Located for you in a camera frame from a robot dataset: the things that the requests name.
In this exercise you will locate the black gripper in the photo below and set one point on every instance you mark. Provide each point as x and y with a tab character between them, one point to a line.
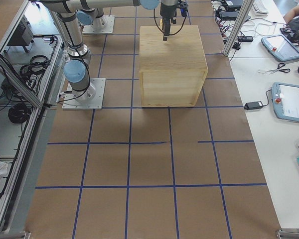
166	11

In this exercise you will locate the light wooden drawer cabinet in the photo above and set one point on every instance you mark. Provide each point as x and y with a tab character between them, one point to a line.
172	72

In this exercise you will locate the far teach pendant tablet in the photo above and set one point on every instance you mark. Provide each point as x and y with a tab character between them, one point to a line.
280	47

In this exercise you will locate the teach pendant tablet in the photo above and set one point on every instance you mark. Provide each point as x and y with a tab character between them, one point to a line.
280	47
285	99

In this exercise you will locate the black power adapter brick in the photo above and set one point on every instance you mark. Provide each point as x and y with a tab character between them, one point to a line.
253	105

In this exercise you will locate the black control box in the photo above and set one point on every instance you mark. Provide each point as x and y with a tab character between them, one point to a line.
22	36

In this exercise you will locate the near teach pendant tablet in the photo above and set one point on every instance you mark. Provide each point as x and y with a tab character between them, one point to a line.
285	99

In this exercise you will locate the brown paper floor mat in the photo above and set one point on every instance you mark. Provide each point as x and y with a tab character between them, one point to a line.
125	172

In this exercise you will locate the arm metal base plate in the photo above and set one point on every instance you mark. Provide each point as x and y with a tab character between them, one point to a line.
108	29
91	99

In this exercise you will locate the aluminium frame post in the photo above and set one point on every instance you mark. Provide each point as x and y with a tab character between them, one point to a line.
245	8

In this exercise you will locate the black handled scissors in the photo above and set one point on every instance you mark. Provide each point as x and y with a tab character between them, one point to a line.
280	68

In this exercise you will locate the aluminium frame rail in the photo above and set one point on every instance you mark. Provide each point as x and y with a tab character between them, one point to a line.
24	81

